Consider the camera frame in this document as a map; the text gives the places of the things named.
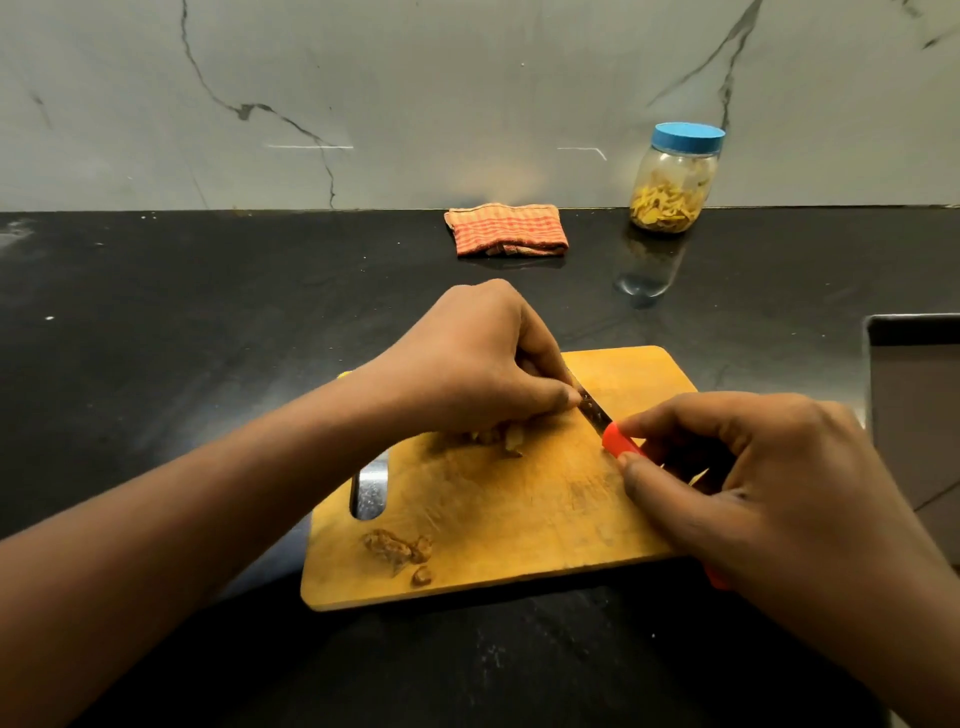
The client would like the person's right hand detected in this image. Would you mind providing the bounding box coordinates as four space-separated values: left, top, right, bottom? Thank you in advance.
616 391 937 624

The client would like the person's left hand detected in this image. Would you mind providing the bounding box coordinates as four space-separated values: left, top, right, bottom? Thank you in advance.
352 278 583 442

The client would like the pile of ginger slices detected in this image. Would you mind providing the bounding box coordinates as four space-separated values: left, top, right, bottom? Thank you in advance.
468 421 528 457

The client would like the red handled knife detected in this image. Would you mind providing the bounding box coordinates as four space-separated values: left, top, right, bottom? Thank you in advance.
568 373 733 593

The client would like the knobby ginger piece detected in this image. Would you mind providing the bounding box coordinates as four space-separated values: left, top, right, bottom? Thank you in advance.
362 528 415 577

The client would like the blue-lidded plastic jar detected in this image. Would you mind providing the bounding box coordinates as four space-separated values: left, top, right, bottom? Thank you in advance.
628 122 727 235

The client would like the person's left forearm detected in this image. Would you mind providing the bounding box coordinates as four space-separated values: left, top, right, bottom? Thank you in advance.
0 363 410 728

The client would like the blue jar lid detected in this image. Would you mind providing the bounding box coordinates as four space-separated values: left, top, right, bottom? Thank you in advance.
650 122 727 157

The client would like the orange checked cloth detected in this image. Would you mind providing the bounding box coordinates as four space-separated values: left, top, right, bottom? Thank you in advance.
443 202 571 259

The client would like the beige cabinet door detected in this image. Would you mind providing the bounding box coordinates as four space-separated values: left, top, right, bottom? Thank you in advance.
863 313 960 568

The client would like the wooden cutting board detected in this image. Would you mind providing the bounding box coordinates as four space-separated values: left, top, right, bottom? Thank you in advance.
299 344 710 613

